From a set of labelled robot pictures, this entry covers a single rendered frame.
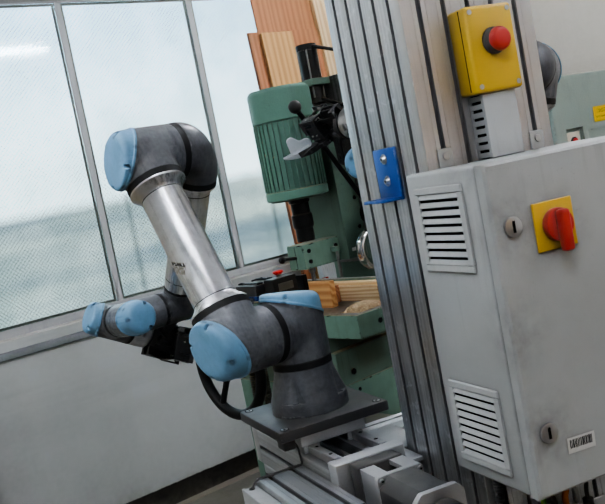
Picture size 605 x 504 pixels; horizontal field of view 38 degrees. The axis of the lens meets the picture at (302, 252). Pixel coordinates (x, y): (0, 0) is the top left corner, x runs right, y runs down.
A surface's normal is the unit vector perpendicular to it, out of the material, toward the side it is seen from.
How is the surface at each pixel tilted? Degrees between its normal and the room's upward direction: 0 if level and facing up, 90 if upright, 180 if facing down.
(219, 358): 97
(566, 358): 91
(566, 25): 90
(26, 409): 90
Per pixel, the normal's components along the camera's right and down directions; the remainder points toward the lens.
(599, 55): -0.77, 0.21
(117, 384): 0.61, -0.04
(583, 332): 0.39, 0.01
